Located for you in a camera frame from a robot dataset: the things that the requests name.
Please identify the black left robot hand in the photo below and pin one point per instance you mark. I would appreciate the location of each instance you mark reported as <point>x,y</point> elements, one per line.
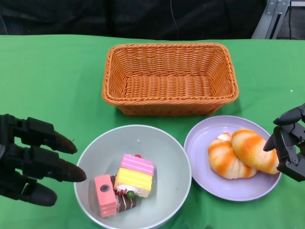
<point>35,162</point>

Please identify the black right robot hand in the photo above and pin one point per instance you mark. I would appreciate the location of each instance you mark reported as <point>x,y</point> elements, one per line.
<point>293,148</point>

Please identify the orange striped bread bun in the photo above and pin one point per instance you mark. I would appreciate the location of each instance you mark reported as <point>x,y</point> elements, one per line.
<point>250,145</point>
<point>221,157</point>

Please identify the grey green bowl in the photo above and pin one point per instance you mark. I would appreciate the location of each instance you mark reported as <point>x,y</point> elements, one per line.
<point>107,148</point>

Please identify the pink cake block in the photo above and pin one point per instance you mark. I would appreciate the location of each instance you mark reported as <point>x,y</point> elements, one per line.
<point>106,202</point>

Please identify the brown chocolate cake slice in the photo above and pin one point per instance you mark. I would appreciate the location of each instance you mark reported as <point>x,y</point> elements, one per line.
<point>125,205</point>

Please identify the pink yellow layered cake slice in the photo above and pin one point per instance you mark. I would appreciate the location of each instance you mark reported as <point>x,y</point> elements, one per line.
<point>134,176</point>

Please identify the pale lavender plate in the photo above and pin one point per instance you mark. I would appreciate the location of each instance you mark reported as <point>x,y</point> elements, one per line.
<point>200,143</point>

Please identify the orange wicker basket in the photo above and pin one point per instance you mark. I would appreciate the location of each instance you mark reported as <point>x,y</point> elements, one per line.
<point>166,95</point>

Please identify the green tablecloth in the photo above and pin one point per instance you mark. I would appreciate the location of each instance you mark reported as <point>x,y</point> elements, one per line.
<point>47,59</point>

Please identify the black backdrop cloth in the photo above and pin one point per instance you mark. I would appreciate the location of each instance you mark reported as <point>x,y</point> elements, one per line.
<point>95,16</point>

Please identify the aluminium profile frame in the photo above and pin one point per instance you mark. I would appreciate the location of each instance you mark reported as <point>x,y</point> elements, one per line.
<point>264,21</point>

